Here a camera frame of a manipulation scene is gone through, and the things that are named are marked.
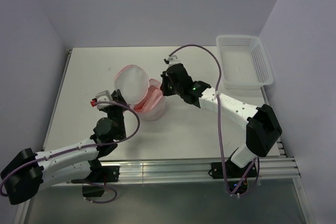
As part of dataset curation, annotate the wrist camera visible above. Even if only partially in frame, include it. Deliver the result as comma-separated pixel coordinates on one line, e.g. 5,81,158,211
164,55,181,68
90,90,112,110

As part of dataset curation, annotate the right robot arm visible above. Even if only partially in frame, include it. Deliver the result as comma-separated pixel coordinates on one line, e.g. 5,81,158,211
160,63,282,177

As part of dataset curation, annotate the white mesh laundry bag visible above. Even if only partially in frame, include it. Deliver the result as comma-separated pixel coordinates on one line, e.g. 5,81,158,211
114,65,165,121

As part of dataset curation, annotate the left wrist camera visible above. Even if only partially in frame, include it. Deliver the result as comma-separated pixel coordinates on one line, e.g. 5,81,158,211
90,90,112,110

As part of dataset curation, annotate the white plastic basket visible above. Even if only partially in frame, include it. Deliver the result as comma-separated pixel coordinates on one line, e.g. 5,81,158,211
216,35,274,90

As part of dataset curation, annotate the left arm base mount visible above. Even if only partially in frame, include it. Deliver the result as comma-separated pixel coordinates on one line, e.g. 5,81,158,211
71,166,120,204

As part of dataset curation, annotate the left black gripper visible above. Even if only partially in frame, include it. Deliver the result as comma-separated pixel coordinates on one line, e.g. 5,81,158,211
104,89,130,138

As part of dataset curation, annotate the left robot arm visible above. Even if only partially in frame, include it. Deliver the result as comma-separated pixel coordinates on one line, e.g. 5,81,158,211
1,89,127,205

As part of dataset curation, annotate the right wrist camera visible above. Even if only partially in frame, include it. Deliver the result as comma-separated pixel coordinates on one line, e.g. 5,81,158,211
164,55,181,68

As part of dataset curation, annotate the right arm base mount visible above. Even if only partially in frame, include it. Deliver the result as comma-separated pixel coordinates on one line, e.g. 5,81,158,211
208,161,260,195

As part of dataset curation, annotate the pink bra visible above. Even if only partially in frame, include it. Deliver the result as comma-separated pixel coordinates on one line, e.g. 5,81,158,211
134,86,163,113

